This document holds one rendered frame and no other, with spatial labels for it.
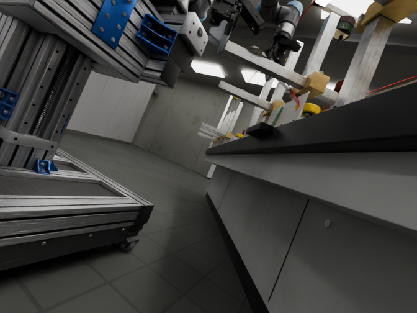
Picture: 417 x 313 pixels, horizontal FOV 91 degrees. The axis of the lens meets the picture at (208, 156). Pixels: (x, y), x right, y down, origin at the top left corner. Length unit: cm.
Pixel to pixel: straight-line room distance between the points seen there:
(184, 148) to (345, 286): 819
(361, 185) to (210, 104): 844
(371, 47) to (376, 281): 49
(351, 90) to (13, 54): 92
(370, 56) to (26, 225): 87
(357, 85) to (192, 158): 796
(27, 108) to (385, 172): 89
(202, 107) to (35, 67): 816
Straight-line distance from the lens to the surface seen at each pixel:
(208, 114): 860
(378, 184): 39
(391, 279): 61
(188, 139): 862
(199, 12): 124
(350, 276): 67
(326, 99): 77
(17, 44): 91
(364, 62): 56
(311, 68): 81
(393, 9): 62
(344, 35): 92
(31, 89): 85
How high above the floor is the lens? 50
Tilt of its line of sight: 2 degrees up
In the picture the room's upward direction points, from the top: 23 degrees clockwise
